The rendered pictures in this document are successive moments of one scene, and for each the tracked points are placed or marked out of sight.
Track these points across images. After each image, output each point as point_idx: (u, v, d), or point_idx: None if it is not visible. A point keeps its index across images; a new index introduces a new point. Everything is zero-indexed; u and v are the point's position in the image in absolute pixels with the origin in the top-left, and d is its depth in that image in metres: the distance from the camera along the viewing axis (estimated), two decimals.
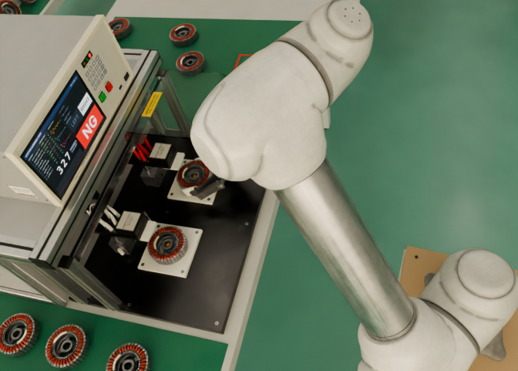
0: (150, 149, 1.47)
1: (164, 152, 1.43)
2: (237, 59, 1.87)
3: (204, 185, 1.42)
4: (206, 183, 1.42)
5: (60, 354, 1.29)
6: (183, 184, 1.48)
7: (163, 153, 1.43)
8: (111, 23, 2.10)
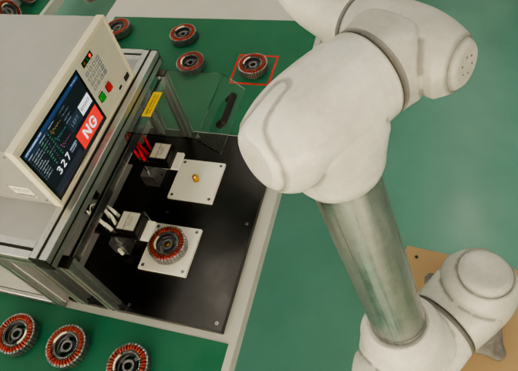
0: (150, 149, 1.47)
1: (164, 152, 1.43)
2: (237, 59, 1.87)
3: None
4: None
5: (60, 354, 1.29)
6: (241, 68, 1.78)
7: (163, 153, 1.43)
8: (111, 23, 2.10)
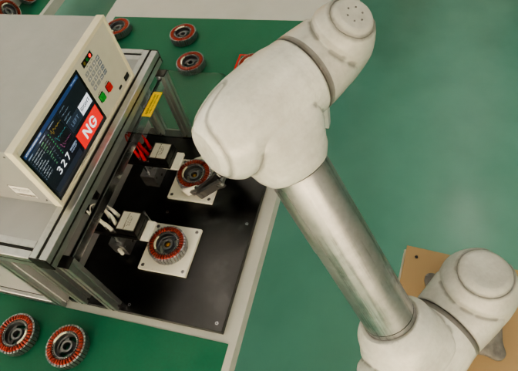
0: (150, 149, 1.47)
1: (164, 152, 1.43)
2: (237, 59, 1.87)
3: (205, 184, 1.42)
4: (207, 183, 1.42)
5: (60, 354, 1.29)
6: None
7: (163, 153, 1.43)
8: (111, 23, 2.10)
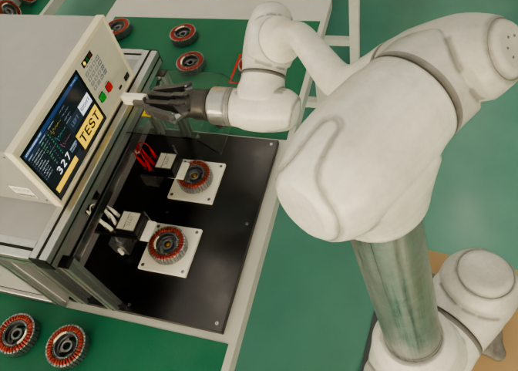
0: (156, 159, 1.51)
1: (169, 162, 1.47)
2: (237, 59, 1.87)
3: (163, 98, 1.19)
4: (166, 98, 1.19)
5: (60, 354, 1.29)
6: (241, 68, 1.78)
7: (168, 163, 1.47)
8: (111, 23, 2.10)
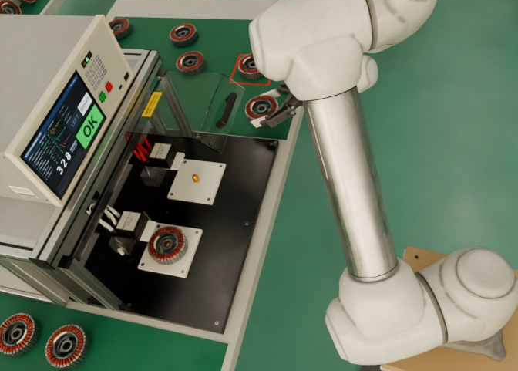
0: (150, 149, 1.47)
1: (164, 152, 1.43)
2: (237, 59, 1.87)
3: None
4: None
5: (60, 354, 1.29)
6: (241, 68, 1.78)
7: (163, 153, 1.43)
8: (111, 23, 2.10)
